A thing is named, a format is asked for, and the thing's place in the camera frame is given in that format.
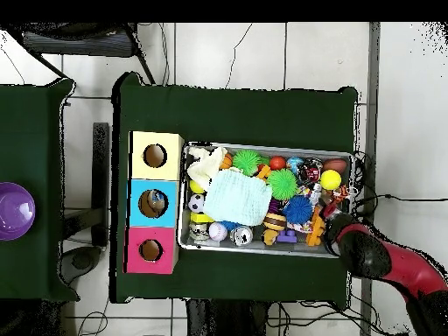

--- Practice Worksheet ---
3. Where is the black chair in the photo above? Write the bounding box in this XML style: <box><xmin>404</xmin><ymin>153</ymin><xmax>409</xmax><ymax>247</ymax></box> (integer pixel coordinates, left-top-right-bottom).
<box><xmin>6</xmin><ymin>22</ymin><xmax>157</xmax><ymax>85</ymax></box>

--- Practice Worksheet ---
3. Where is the green spiky rubber ball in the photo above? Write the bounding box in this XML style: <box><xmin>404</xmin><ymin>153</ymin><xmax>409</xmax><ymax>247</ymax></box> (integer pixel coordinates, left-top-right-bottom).
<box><xmin>232</xmin><ymin>149</ymin><xmax>263</xmax><ymax>177</ymax></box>
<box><xmin>266</xmin><ymin>168</ymin><xmax>298</xmax><ymax>201</ymax></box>

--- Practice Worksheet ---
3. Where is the mint green cloth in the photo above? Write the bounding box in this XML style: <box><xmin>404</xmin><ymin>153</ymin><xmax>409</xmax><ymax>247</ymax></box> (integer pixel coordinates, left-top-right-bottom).
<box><xmin>202</xmin><ymin>168</ymin><xmax>274</xmax><ymax>228</ymax></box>

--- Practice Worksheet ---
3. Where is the cream cloth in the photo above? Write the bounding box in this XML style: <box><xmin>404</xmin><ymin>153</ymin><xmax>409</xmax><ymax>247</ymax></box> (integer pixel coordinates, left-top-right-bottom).
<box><xmin>185</xmin><ymin>145</ymin><xmax>228</xmax><ymax>192</ymax></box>

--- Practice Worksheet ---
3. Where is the crushed clear plastic bottle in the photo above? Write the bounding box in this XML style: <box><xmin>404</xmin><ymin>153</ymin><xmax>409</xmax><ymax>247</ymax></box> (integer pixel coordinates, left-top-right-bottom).
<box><xmin>146</xmin><ymin>190</ymin><xmax>168</xmax><ymax>214</ymax></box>

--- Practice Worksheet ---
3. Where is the blue spiky rubber ball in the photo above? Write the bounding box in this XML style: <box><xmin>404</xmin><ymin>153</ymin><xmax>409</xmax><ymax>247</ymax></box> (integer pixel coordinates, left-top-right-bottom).
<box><xmin>281</xmin><ymin>194</ymin><xmax>313</xmax><ymax>225</ymax></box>

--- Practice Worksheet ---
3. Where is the black power cable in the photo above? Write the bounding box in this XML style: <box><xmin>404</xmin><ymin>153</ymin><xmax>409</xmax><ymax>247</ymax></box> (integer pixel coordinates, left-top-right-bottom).
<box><xmin>353</xmin><ymin>192</ymin><xmax>448</xmax><ymax>208</ymax></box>

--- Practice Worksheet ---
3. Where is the purple bowl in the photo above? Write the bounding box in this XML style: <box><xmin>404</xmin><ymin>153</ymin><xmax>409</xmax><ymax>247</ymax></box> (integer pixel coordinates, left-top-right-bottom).
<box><xmin>0</xmin><ymin>181</ymin><xmax>37</xmax><ymax>242</ymax></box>

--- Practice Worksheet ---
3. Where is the yellow ball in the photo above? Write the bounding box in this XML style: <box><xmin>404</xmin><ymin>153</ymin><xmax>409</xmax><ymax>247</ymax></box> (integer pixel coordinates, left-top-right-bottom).
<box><xmin>319</xmin><ymin>169</ymin><xmax>343</xmax><ymax>191</ymax></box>

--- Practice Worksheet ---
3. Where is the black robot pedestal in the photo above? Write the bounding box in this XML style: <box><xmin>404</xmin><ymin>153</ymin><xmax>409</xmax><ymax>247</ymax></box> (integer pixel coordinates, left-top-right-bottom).
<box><xmin>185</xmin><ymin>298</ymin><xmax>270</xmax><ymax>336</ymax></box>

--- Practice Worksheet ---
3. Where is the silver mesh bin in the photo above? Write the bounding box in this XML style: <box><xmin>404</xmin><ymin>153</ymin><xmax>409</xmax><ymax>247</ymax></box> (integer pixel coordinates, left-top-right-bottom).
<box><xmin>177</xmin><ymin>141</ymin><xmax>354</xmax><ymax>259</ymax></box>

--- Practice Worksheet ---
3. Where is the dark green tablecloth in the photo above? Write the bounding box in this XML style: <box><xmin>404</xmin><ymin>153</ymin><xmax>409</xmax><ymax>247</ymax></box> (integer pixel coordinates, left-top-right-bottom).
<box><xmin>110</xmin><ymin>71</ymin><xmax>359</xmax><ymax>304</ymax></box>
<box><xmin>0</xmin><ymin>78</ymin><xmax>80</xmax><ymax>304</ymax></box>

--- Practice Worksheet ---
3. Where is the white toy baseball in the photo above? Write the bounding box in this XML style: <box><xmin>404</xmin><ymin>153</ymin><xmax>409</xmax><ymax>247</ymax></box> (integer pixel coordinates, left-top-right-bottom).
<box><xmin>208</xmin><ymin>221</ymin><xmax>228</xmax><ymax>242</ymax></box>

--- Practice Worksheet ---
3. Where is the black and white soccer ball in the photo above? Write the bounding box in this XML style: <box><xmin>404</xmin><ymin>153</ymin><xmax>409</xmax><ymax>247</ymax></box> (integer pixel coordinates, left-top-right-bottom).
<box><xmin>187</xmin><ymin>192</ymin><xmax>206</xmax><ymax>214</ymax></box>

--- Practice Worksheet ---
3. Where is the wooden box with three holes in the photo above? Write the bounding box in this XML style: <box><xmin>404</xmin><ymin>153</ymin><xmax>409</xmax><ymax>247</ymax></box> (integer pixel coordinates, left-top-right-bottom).
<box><xmin>122</xmin><ymin>130</ymin><xmax>186</xmax><ymax>275</ymax></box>

